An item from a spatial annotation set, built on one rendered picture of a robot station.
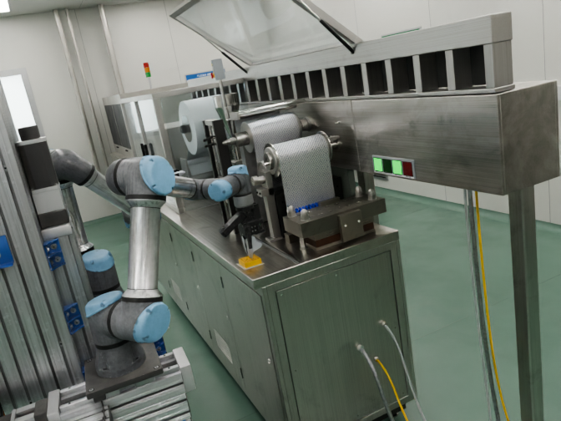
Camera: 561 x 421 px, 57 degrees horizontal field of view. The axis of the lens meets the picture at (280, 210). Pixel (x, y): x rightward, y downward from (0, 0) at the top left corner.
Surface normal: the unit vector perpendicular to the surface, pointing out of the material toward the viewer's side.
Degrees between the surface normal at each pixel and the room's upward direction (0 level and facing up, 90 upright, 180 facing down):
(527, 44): 90
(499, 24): 90
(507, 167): 90
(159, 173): 83
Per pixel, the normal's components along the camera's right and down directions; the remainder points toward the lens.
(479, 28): -0.89, 0.26
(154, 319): 0.85, 0.11
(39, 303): 0.37, 0.18
